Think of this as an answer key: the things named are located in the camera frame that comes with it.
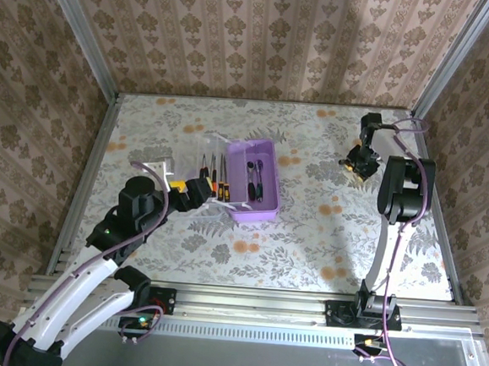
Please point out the yellow black screwdriver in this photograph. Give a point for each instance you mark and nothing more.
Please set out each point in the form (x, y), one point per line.
(221, 189)
(227, 192)

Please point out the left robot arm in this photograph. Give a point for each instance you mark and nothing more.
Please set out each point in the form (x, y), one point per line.
(131, 282)

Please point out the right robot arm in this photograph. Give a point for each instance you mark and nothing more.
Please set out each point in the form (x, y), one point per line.
(405, 191)

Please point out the grey metal plate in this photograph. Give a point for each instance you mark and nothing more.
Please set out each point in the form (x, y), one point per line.
(234, 364)

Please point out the aluminium left side rail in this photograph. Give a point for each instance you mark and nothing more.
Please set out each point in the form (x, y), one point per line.
(93, 158)

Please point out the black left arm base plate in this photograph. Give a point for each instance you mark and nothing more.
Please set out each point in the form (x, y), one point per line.
(165, 299)

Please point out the aluminium right side rail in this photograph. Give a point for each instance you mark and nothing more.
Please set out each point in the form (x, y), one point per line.
(445, 249)

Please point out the aluminium front frame rail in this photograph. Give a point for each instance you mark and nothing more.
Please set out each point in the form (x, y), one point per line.
(252, 304)

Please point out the aluminium right corner post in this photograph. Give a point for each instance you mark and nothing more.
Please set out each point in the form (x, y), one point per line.
(455, 59)

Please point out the aluminium corner post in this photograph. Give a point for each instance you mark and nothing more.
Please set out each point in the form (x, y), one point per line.
(80, 30)
(455, 59)

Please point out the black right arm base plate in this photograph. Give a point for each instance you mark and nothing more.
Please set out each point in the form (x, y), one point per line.
(336, 315)

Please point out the aluminium left corner post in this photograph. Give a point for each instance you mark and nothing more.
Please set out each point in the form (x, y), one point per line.
(80, 30)

